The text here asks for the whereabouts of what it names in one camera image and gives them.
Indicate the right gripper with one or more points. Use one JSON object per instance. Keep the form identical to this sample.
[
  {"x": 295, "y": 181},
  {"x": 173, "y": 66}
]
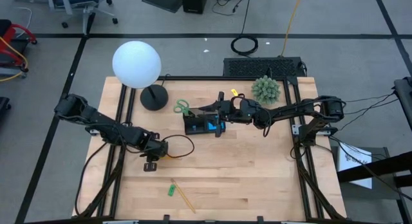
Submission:
[{"x": 230, "y": 111}]

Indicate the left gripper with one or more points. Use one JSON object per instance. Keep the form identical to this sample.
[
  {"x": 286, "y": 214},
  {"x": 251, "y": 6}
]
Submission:
[{"x": 154, "y": 150}]

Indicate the orange pencil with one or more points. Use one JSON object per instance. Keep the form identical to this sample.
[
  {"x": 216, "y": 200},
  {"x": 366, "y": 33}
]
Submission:
[{"x": 167, "y": 157}]

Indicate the blue sticky note pad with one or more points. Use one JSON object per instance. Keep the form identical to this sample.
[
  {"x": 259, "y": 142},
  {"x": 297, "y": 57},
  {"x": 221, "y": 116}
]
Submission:
[{"x": 212, "y": 126}]

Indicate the black mesh desk organizer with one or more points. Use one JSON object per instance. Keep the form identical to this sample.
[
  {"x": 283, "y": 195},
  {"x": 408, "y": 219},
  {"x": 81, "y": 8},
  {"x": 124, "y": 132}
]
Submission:
[{"x": 190, "y": 119}]

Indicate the small green eraser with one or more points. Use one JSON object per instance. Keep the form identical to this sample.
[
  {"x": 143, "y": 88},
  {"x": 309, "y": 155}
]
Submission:
[{"x": 171, "y": 190}]

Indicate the yellow pencil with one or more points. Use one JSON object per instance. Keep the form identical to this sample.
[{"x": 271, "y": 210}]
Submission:
[{"x": 183, "y": 196}]

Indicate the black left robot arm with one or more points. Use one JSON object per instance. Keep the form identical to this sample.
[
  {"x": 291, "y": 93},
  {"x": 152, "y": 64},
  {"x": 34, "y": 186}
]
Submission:
[{"x": 106, "y": 129}]

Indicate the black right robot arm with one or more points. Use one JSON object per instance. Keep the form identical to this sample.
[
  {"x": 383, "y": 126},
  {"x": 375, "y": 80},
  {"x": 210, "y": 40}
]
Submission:
[{"x": 289, "y": 109}]

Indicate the green plant in white pot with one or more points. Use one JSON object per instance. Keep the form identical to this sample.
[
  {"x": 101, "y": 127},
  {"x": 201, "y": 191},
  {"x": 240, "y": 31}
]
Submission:
[{"x": 265, "y": 89}]

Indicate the black perforated computer case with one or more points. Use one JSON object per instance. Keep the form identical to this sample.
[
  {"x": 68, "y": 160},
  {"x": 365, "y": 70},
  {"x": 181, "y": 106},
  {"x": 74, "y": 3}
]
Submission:
[{"x": 257, "y": 67}]

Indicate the white globe table lamp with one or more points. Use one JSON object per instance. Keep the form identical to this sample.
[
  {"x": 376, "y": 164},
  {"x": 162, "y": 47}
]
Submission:
[{"x": 135, "y": 63}]

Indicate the black tower box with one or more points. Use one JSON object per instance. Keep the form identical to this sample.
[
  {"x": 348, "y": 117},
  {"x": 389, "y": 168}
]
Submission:
[{"x": 194, "y": 2}]

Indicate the dark floor mat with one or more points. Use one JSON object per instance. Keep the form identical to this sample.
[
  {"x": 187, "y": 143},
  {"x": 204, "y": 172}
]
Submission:
[{"x": 162, "y": 0}]

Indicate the white printed paper sheet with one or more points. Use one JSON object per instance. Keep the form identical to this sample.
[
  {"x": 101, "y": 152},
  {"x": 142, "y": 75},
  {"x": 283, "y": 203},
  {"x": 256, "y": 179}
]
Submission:
[{"x": 351, "y": 163}]

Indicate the black floor equipment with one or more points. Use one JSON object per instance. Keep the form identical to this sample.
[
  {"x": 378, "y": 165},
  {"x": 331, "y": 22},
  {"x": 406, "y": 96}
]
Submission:
[{"x": 3, "y": 105}]

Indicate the black metal stand beam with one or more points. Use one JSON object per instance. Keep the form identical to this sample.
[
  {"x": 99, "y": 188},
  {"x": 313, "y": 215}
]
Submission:
[{"x": 386, "y": 164}]

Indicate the red and black cart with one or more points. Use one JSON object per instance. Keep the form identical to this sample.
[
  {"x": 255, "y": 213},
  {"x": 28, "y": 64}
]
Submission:
[{"x": 8, "y": 34}]

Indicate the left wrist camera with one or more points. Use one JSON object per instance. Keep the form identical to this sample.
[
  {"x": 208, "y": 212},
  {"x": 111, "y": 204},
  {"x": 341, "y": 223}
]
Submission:
[{"x": 150, "y": 167}]

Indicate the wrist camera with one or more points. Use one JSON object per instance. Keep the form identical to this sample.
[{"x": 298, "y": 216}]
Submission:
[
  {"x": 220, "y": 129},
  {"x": 150, "y": 167}
]

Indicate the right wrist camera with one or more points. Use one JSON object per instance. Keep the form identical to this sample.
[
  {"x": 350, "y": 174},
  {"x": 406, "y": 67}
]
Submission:
[{"x": 220, "y": 129}]

